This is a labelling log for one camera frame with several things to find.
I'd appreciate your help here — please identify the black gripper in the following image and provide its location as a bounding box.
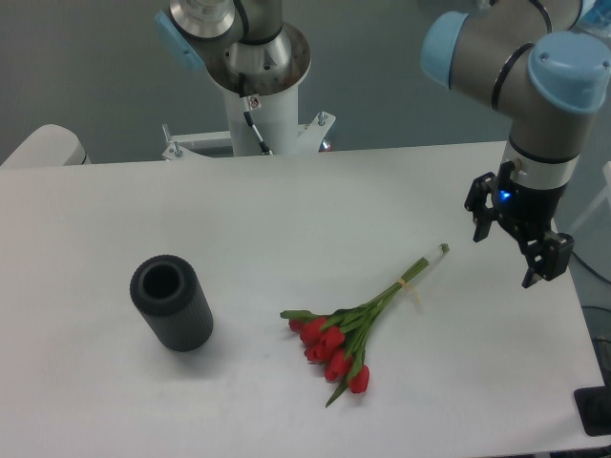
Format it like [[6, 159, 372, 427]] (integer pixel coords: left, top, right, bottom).
[[464, 172, 574, 288]]

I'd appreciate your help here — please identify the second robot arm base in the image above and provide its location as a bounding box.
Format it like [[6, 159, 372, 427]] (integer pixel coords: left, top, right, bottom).
[[155, 0, 311, 96]]

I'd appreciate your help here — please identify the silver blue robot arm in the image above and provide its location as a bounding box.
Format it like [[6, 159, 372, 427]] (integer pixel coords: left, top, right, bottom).
[[421, 1, 610, 287]]

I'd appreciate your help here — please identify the black box at table edge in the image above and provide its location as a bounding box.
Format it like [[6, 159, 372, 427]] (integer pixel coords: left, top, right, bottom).
[[574, 386, 610, 437]]

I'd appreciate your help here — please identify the red tulip bouquet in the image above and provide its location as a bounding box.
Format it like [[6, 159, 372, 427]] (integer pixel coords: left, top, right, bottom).
[[280, 242, 451, 406]]

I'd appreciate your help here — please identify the black ribbed cylindrical vase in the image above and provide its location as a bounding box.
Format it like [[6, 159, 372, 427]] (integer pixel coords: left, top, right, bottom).
[[129, 255, 214, 352]]

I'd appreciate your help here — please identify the white chair back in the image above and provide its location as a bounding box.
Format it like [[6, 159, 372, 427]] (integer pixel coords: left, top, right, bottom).
[[1, 124, 92, 170]]

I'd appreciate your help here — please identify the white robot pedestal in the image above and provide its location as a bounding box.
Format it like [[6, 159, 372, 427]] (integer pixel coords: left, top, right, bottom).
[[162, 87, 336, 160]]

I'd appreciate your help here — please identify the black cable on pedestal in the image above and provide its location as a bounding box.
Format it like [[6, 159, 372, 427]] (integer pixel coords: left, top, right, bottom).
[[237, 72, 274, 156]]

